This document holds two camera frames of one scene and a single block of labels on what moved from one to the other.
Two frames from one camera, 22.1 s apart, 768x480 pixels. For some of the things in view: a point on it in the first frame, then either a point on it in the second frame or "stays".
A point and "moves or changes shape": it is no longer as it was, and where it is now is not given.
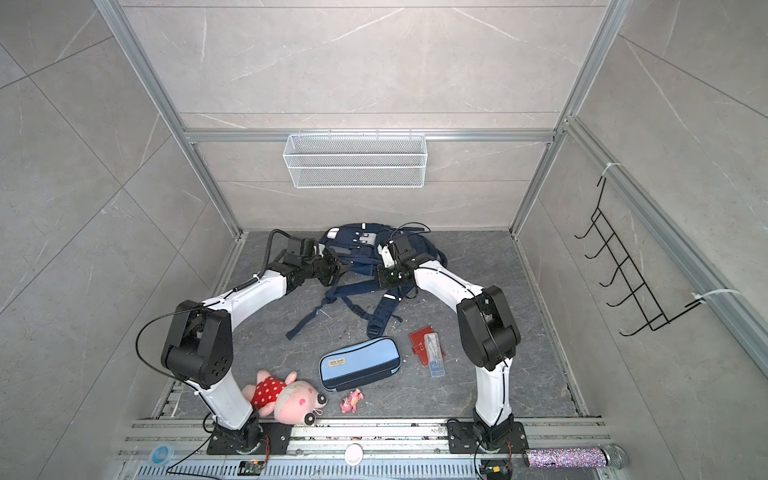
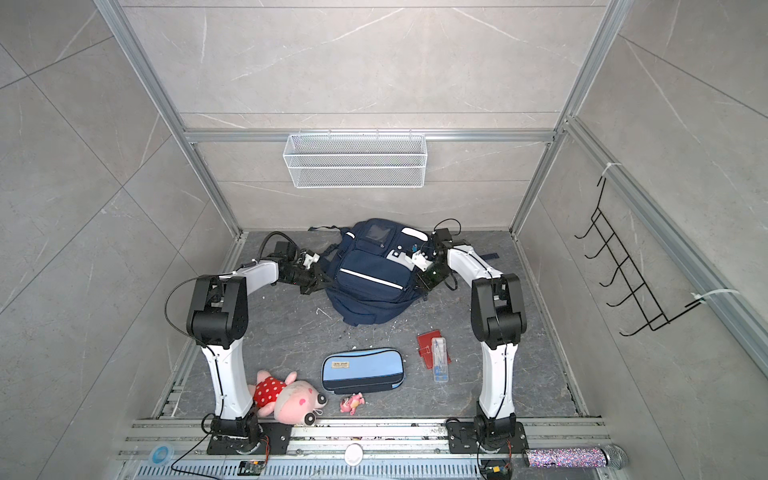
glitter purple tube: x=611 y=456 stays
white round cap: x=353 y=454 stays
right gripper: x=381 y=272 to x=425 y=282
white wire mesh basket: x=355 y=161 stays
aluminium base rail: x=351 y=449 stays
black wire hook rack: x=642 y=297 stays
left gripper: x=339 y=266 to x=318 y=283
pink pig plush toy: x=291 y=401 stays
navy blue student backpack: x=360 y=243 moves or changes shape
